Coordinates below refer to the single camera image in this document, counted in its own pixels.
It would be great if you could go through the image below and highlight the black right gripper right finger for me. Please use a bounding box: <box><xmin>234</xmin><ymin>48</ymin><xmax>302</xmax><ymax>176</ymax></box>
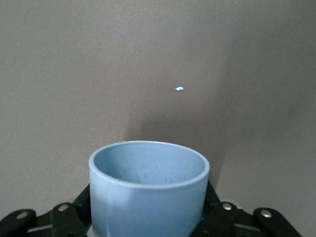
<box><xmin>195</xmin><ymin>179</ymin><xmax>306</xmax><ymax>237</ymax></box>

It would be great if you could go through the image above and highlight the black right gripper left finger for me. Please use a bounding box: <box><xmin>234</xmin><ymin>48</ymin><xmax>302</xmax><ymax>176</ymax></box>
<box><xmin>0</xmin><ymin>182</ymin><xmax>92</xmax><ymax>237</ymax></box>

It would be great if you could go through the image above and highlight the light blue cup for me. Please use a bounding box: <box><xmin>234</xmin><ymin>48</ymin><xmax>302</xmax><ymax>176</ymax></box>
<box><xmin>88</xmin><ymin>140</ymin><xmax>211</xmax><ymax>237</ymax></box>

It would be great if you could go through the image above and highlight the dark grey table cloth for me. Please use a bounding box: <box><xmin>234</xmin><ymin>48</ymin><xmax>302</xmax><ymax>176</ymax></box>
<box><xmin>0</xmin><ymin>0</ymin><xmax>316</xmax><ymax>237</ymax></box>

